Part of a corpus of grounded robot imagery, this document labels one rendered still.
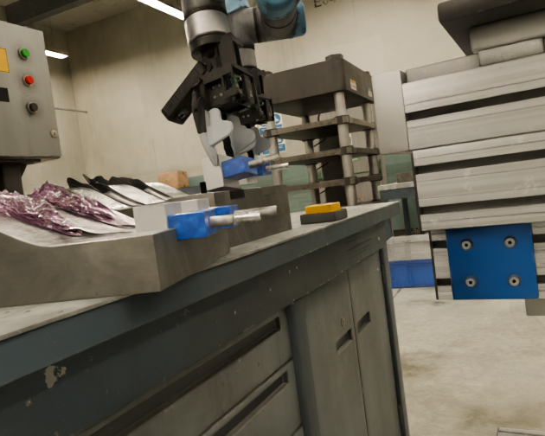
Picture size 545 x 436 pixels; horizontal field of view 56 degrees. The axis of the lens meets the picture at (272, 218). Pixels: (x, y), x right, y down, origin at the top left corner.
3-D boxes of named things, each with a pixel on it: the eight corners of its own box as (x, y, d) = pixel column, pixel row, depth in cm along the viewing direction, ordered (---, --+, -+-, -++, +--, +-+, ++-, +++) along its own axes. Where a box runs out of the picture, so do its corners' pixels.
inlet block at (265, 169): (295, 177, 113) (291, 152, 112) (285, 178, 108) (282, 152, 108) (244, 184, 119) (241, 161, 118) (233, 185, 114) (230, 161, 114)
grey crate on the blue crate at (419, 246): (470, 248, 408) (467, 230, 407) (465, 258, 371) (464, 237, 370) (394, 253, 434) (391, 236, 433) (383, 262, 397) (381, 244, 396)
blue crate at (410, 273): (472, 274, 409) (469, 247, 408) (469, 285, 372) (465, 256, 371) (396, 278, 435) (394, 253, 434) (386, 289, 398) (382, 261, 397)
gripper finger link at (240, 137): (259, 163, 84) (242, 108, 83) (230, 172, 87) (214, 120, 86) (267, 160, 87) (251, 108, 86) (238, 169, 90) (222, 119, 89)
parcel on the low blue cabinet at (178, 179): (190, 187, 838) (188, 169, 837) (179, 188, 808) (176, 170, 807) (169, 190, 856) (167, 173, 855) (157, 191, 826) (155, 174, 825)
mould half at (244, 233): (292, 228, 100) (283, 161, 100) (221, 250, 77) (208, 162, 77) (107, 246, 124) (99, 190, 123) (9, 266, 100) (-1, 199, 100)
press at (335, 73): (400, 247, 614) (379, 76, 603) (368, 272, 475) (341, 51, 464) (326, 253, 654) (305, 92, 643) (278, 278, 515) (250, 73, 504)
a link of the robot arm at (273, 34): (307, 25, 105) (254, 33, 105) (306, 41, 116) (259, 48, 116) (302, -14, 104) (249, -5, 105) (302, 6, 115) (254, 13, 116)
